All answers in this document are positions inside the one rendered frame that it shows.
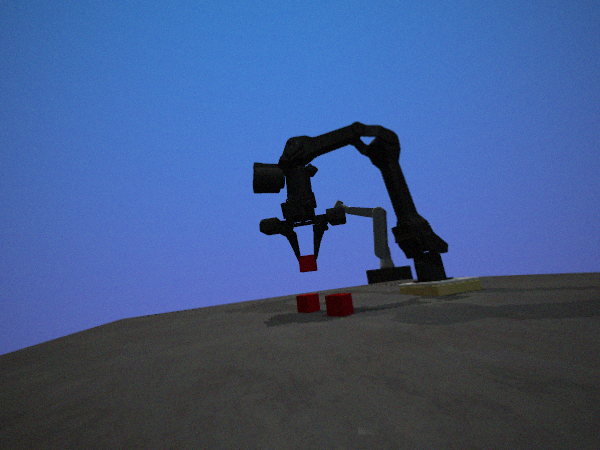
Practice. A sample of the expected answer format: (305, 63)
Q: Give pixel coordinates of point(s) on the red cube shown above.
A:
(339, 304)
(308, 303)
(307, 263)

